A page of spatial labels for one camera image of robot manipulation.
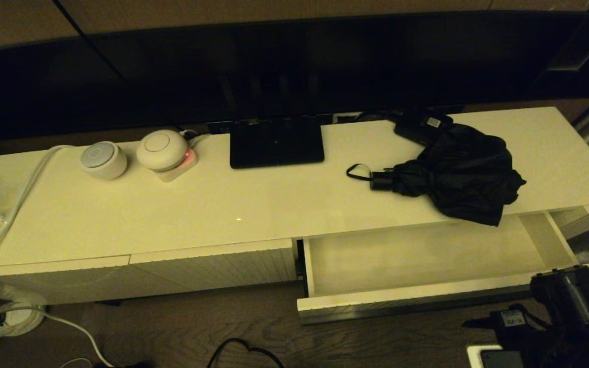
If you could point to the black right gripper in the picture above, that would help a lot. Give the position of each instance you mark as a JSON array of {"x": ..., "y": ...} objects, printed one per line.
[{"x": 550, "y": 347}]

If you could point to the white ribbed pull-out drawer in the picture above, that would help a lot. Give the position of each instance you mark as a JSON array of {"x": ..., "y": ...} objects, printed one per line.
[{"x": 427, "y": 255}]

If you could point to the black folding umbrella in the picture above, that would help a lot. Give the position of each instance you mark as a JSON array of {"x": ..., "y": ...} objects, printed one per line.
[{"x": 463, "y": 174}]

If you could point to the white TV cabinet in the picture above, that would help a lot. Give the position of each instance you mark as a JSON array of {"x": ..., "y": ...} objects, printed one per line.
[{"x": 274, "y": 204}]

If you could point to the black set-top box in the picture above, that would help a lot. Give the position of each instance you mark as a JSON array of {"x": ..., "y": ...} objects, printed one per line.
[{"x": 420, "y": 125}]

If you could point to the dark cabinet with grey bar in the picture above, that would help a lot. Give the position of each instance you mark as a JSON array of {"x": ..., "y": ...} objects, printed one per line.
[{"x": 573, "y": 51}]

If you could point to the black flat television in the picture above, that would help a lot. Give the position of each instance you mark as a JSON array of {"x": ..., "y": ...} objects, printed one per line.
[{"x": 325, "y": 66}]

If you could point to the white power strip red light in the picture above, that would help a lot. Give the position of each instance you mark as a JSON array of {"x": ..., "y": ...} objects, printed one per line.
[{"x": 174, "y": 174}]

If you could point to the white dome-shaped device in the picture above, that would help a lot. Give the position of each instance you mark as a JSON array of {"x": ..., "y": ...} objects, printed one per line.
[{"x": 161, "y": 148}]

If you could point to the white speaker with grey top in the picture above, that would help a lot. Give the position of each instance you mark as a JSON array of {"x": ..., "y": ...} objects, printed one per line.
[{"x": 103, "y": 161}]

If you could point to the white curved cabinet front panel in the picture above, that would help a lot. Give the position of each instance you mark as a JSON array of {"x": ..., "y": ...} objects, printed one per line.
[{"x": 49, "y": 281}]

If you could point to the white sneaker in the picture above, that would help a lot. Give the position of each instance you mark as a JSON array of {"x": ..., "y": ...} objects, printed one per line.
[{"x": 18, "y": 322}]

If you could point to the white wrist camera black mount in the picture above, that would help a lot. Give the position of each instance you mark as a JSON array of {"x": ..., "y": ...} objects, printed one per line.
[{"x": 476, "y": 358}]

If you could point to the black TV base plate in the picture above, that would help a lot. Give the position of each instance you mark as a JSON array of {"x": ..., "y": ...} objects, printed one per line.
[{"x": 276, "y": 145}]

